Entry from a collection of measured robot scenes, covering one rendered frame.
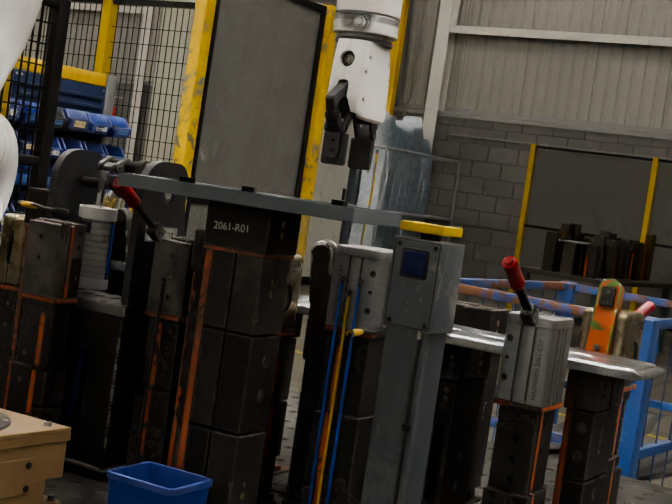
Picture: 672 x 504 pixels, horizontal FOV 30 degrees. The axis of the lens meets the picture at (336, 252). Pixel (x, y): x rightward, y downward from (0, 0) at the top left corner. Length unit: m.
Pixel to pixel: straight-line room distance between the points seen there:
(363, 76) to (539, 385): 0.46
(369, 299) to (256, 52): 3.68
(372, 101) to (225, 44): 3.59
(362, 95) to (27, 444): 0.63
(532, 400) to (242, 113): 3.77
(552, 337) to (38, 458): 0.70
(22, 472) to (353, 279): 0.51
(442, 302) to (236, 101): 3.78
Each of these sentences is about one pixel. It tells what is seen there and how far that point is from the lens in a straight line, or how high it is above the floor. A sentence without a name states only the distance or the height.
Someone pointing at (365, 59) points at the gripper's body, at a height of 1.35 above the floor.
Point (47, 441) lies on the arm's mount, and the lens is 1.74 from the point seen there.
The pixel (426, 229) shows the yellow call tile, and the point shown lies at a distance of 1.53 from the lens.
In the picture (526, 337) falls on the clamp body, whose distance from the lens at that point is 1.65.
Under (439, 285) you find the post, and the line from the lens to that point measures 1.52.
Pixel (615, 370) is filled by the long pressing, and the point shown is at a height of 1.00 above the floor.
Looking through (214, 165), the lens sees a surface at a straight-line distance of 5.20.
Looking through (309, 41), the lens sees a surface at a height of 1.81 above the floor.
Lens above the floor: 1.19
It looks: 3 degrees down
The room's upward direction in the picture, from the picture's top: 8 degrees clockwise
